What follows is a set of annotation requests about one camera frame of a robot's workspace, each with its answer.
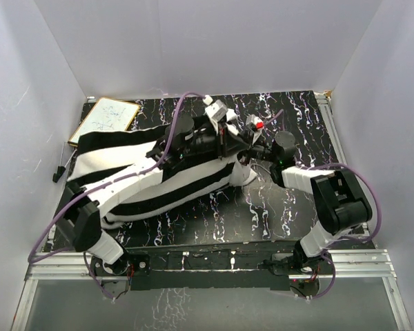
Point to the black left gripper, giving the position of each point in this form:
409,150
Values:
228,144

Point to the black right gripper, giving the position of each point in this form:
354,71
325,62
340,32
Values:
250,151

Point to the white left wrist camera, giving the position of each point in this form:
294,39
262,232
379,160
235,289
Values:
217,113

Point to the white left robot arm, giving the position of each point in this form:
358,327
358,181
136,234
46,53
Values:
80,223

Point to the aluminium table frame rail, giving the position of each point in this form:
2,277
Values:
243,286

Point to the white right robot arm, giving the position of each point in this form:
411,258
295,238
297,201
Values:
340,202

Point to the yellow framed whiteboard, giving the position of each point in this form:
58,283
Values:
106,115

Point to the black white striped pillowcase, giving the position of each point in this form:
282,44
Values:
120,173

